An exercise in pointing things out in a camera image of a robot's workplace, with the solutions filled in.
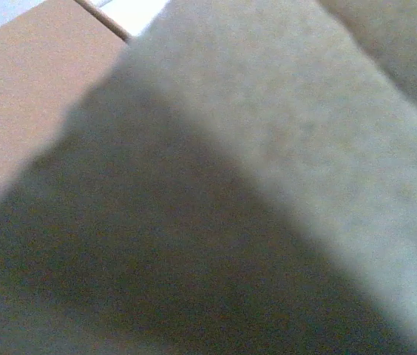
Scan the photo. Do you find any brown cardboard box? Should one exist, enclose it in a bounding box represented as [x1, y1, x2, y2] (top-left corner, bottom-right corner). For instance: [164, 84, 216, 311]
[0, 0, 417, 355]

